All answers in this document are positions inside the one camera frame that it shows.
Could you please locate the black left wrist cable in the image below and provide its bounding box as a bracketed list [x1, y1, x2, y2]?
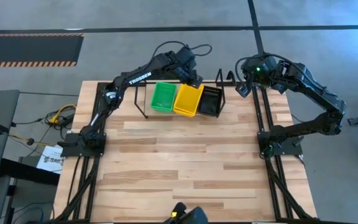
[152, 40, 213, 63]

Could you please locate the black slotted plastic basket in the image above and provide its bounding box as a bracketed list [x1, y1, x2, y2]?
[196, 86, 224, 118]

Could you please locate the white printed paper sheet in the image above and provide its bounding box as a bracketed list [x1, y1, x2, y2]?
[37, 145, 64, 174]

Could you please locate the green slotted plastic basket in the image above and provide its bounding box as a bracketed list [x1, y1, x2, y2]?
[150, 82, 178, 113]

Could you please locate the black bench board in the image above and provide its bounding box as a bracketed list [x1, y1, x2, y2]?
[0, 157, 61, 187]

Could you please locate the yellow slotted plastic basket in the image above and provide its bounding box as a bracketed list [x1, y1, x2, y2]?
[173, 83, 205, 118]

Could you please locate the black orange-striped floor mat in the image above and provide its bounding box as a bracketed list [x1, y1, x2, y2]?
[0, 33, 85, 68]

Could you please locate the black arched bracket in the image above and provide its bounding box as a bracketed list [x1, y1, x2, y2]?
[226, 70, 237, 85]

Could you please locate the yellow cable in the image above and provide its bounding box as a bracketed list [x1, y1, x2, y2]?
[46, 104, 77, 125]

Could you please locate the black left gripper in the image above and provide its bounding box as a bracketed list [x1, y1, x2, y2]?
[174, 46, 204, 90]

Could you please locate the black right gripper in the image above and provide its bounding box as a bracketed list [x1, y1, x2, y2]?
[235, 55, 279, 98]

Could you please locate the black aluminium rig frame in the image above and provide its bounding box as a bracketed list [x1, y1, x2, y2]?
[53, 81, 318, 223]

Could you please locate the black wire shelf rack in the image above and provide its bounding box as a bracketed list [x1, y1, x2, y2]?
[134, 68, 227, 119]

